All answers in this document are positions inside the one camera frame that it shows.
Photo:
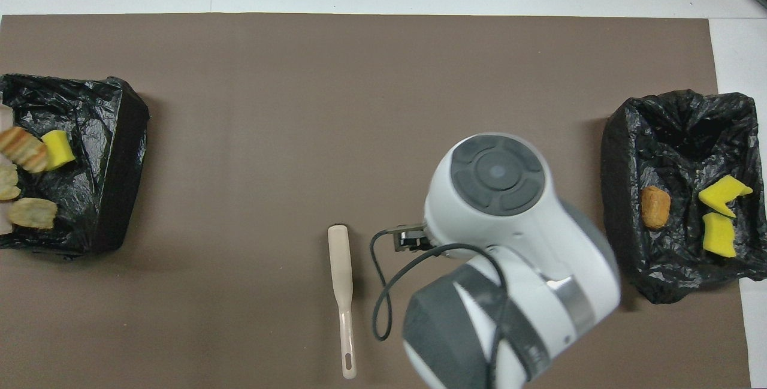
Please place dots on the notched yellow sponge piece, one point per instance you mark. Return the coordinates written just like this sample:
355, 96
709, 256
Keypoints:
722, 194

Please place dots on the beige plastic dustpan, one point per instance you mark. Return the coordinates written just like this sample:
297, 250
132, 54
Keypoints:
5, 119

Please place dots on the brown cork-textured lump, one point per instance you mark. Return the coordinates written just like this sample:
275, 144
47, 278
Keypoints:
655, 207

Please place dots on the crumpled black bag trash bin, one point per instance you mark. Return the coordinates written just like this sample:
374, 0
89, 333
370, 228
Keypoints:
629, 245

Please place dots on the brown paper table mat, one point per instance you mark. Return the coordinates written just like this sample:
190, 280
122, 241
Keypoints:
239, 137

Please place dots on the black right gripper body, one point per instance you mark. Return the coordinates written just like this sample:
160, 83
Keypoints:
412, 239

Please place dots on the beige hand brush black bristles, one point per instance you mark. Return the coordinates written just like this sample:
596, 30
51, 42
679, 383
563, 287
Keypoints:
339, 263

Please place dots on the boxy black bag trash bin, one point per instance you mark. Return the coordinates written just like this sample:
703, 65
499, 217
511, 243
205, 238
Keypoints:
102, 185

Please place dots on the orange striped bread piece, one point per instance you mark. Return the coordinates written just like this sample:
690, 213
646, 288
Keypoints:
24, 149

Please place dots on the pale chip piece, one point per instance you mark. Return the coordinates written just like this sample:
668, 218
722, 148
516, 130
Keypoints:
33, 213
8, 182

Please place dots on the green and yellow sponge piece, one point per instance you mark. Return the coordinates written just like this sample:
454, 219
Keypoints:
59, 149

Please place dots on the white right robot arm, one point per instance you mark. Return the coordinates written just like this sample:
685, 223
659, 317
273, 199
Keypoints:
497, 215

